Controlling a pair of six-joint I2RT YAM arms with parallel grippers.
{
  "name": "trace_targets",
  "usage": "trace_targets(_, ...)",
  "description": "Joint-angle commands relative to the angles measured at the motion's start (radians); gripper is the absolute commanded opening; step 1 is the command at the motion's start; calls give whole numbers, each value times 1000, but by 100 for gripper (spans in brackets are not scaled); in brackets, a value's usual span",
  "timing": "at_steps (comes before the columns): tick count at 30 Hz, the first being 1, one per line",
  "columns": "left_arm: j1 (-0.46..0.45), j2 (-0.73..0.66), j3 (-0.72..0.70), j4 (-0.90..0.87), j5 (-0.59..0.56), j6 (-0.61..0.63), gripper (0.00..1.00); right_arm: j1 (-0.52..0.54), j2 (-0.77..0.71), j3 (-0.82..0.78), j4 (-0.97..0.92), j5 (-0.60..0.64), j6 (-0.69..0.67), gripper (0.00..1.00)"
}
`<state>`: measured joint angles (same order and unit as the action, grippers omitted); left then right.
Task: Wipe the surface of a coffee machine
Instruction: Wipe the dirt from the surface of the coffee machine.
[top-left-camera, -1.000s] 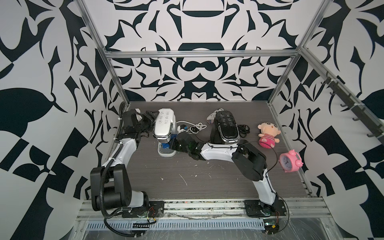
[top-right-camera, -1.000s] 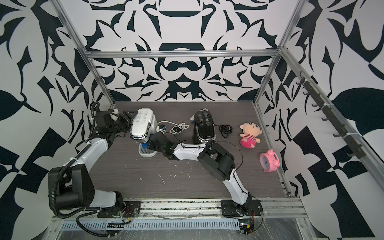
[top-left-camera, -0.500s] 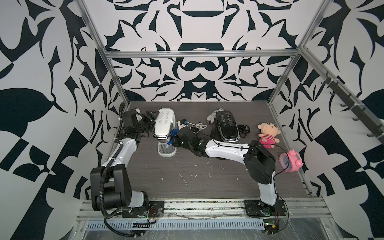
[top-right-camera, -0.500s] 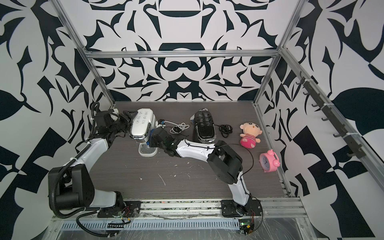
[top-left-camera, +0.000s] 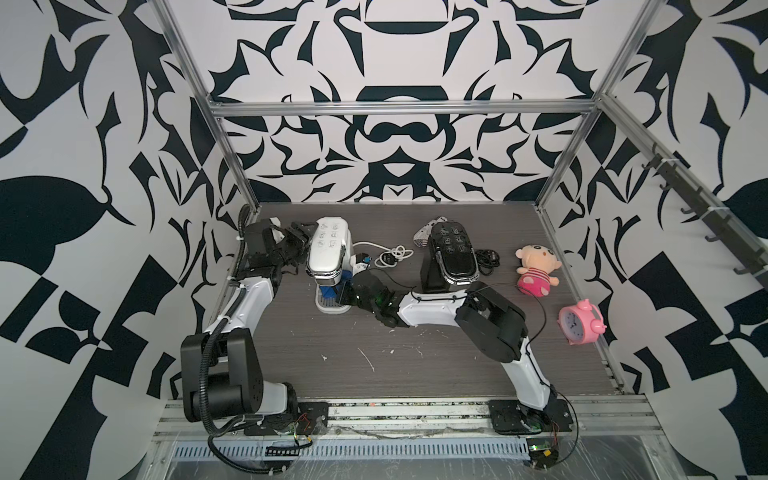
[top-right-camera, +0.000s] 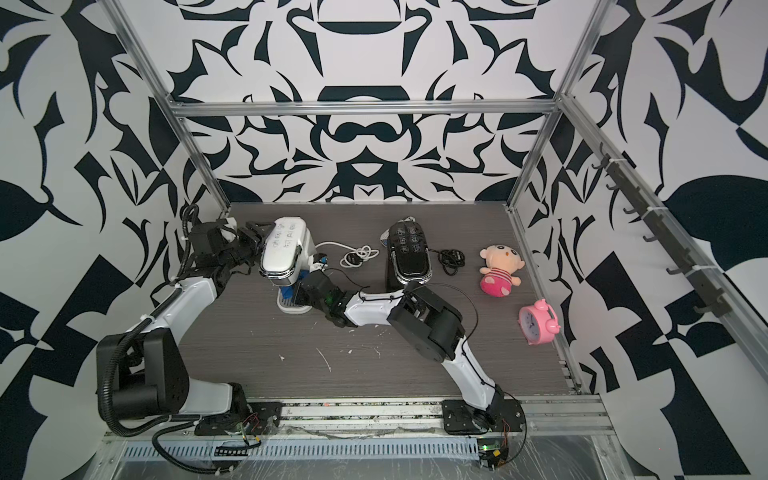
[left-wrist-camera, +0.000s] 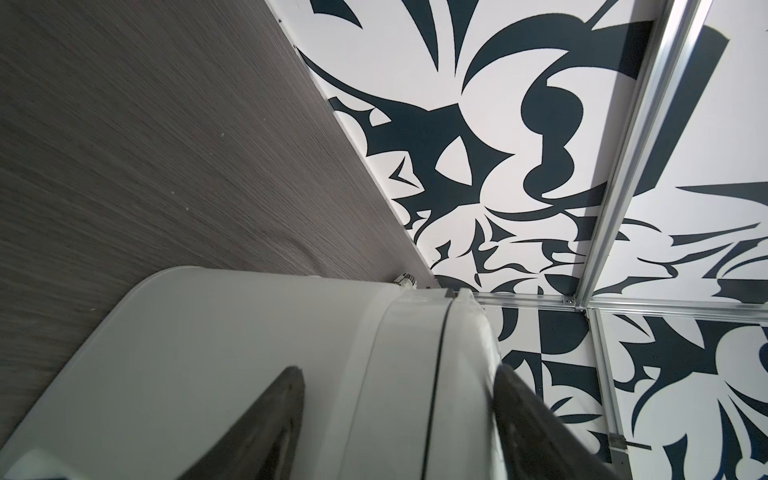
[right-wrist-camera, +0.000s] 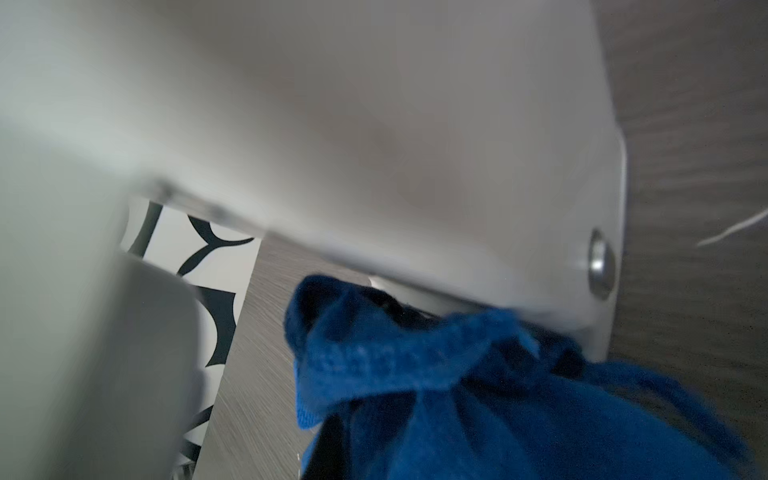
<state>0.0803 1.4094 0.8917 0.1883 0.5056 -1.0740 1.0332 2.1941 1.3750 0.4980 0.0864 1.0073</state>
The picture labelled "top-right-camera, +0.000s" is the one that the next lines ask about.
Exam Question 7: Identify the blue cleaning cloth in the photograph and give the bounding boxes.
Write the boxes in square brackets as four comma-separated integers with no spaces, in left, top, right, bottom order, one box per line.
[278,286,294,305]

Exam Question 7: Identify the white coffee machine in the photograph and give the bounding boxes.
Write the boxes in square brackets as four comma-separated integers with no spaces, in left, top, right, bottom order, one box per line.
[260,217,316,315]

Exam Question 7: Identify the black coffee machine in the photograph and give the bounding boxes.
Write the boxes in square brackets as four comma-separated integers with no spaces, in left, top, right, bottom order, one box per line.
[385,217,432,292]

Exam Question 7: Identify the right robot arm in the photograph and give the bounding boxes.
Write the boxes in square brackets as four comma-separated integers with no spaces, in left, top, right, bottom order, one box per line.
[294,271,504,424]

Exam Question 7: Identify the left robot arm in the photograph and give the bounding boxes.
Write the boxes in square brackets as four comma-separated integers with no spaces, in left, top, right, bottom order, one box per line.
[96,204,275,437]

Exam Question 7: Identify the pink plush pig toy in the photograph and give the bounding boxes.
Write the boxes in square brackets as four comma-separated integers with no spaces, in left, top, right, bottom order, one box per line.
[479,245,525,298]

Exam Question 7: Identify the pink alarm clock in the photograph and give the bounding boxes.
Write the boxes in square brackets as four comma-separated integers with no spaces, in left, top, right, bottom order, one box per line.
[518,299,561,346]

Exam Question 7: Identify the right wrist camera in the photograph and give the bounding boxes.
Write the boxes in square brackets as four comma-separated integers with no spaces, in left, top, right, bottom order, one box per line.
[308,252,328,273]

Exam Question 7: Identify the white coiled power cable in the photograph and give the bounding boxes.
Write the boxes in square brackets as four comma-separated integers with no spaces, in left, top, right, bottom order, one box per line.
[316,241,380,269]

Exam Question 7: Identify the black coiled power cable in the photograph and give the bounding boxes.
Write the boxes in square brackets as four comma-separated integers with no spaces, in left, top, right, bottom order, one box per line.
[436,248,466,276]

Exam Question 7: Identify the wall hook rail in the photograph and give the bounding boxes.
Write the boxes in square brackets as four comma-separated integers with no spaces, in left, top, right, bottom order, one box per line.
[592,143,733,318]

